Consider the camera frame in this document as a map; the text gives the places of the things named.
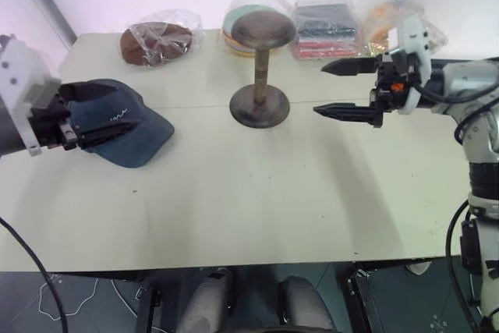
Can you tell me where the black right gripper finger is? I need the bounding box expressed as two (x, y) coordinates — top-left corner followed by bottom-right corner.
(320, 56), (379, 77)
(312, 101), (386, 129)

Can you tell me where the navy blue baseball cap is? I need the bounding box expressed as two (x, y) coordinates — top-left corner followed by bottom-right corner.
(64, 78), (175, 169)

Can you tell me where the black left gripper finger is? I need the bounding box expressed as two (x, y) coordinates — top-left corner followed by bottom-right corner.
(58, 80), (119, 104)
(75, 119), (140, 150)

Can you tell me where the black table leg frame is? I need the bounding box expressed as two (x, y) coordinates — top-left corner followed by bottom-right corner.
(133, 275), (163, 333)
(344, 267), (376, 333)

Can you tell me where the white cable on floor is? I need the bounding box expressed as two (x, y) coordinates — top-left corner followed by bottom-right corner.
(37, 272), (99, 319)

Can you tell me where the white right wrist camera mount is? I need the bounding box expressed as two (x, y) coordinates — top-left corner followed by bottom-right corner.
(388, 16), (434, 116)

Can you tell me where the grey rounded robot leg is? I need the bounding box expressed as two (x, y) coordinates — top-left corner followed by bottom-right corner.
(275, 275), (337, 333)
(175, 267), (235, 333)

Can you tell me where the brown wooden hat stand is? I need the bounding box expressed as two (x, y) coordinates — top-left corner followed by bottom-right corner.
(228, 9), (298, 130)

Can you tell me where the small white floor object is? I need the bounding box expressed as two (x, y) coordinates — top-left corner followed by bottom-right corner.
(404, 260), (431, 276)

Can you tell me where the bagged stack of coloured discs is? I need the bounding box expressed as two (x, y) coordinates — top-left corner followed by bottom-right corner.
(221, 0), (294, 59)

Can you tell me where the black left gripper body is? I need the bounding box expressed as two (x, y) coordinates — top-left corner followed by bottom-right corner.
(29, 92), (81, 152)

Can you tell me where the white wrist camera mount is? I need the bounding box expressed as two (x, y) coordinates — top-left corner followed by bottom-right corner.
(0, 34), (62, 158)
(388, 16), (434, 116)

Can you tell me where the brown cap in plastic bag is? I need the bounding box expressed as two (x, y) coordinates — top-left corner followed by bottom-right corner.
(119, 9), (206, 67)

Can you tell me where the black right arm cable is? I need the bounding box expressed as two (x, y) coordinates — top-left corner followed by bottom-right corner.
(413, 78), (499, 326)

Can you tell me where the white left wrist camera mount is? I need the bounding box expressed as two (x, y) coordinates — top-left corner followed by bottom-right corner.
(0, 34), (62, 158)

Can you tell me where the clear box of folded cloths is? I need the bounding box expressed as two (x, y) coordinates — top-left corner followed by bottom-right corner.
(290, 0), (360, 62)

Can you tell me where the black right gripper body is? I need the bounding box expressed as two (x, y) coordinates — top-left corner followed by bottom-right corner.
(368, 53), (416, 115)

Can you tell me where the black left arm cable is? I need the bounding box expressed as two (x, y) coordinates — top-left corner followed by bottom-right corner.
(0, 215), (69, 333)

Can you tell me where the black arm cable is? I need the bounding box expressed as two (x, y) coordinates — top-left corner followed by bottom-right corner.
(413, 78), (499, 326)
(0, 215), (69, 333)

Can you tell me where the plastic bag with orange items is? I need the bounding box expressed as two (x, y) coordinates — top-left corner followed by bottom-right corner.
(359, 0), (449, 58)

